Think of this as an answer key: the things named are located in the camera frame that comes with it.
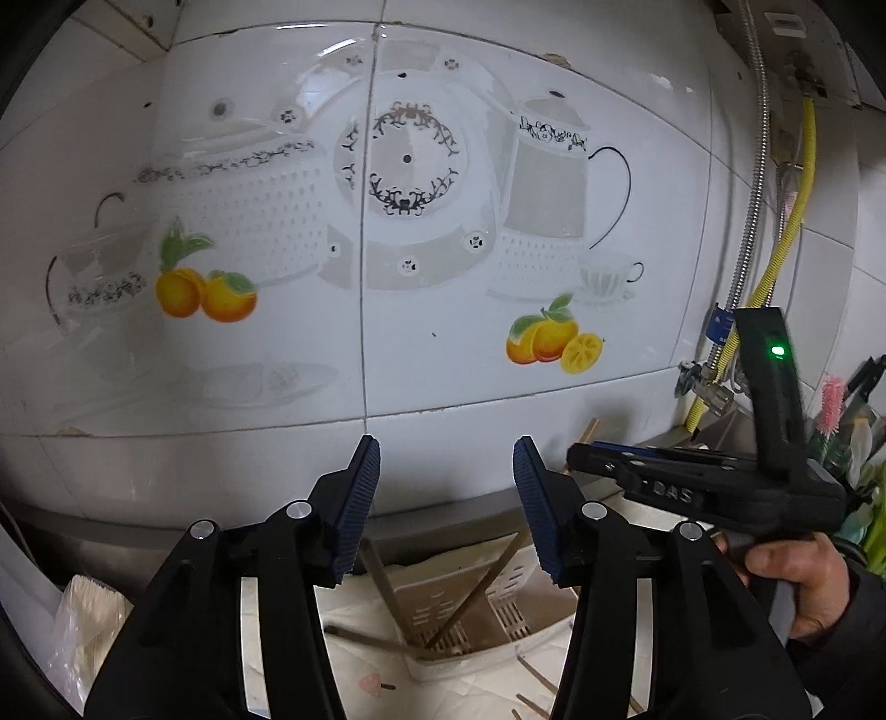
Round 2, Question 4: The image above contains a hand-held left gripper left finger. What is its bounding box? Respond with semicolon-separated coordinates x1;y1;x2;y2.
83;434;382;720

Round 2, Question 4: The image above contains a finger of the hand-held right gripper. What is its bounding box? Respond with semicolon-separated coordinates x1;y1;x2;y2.
566;444;646;497
594;441;760;473

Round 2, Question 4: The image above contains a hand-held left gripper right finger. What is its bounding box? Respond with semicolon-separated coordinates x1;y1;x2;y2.
513;435;808;720

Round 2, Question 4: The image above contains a pile of wooden chopsticks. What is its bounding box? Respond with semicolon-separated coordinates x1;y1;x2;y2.
323;533;563;720

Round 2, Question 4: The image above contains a cream plastic utensil holder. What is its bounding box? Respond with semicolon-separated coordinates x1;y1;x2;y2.
384;532;577;685

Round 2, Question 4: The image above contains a person's right forearm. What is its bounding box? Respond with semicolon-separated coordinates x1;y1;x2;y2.
789;550;886;720

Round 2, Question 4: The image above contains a person's right hand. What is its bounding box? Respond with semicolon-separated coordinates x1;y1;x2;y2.
715;534;850;639

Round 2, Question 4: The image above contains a metal angle valve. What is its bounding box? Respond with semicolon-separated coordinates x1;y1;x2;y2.
709;377;750;418

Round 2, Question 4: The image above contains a green tinted glass jar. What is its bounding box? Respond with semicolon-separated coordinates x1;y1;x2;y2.
806;429;861;482

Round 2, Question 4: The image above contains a pink bottle brush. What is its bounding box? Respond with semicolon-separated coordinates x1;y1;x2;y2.
820;375;847;439

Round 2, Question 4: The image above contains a green plastic rack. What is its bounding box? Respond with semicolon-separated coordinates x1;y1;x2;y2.
860;462;886;577

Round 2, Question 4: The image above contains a cream quilted printed mat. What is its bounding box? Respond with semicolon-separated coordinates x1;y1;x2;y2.
310;554;584;720

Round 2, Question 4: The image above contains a clear bag of beige sheets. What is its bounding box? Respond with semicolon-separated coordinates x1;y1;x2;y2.
47;573;134;697

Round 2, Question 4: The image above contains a yellow corrugated gas hose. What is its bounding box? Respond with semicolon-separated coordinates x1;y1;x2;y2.
691;95;819;434

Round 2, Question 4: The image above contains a braided metal hose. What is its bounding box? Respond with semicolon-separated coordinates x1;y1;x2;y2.
723;0;774;316

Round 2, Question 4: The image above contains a white wall water heater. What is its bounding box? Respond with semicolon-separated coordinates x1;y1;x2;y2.
718;0;869;110

